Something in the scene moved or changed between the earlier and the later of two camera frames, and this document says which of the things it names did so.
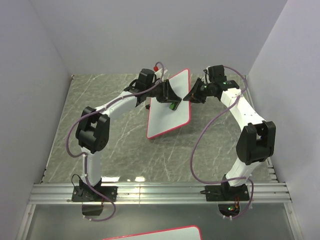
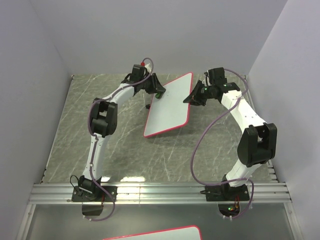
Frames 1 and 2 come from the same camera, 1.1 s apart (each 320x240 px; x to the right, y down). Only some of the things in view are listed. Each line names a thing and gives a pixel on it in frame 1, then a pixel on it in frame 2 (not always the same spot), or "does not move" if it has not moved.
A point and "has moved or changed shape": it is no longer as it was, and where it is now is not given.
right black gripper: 193,96 does not move
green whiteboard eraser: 173,105 has moved or changed shape
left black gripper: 168,93 -> 157,86
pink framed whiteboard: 162,120 does not move
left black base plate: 83,193 does not move
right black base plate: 226,193 does not move
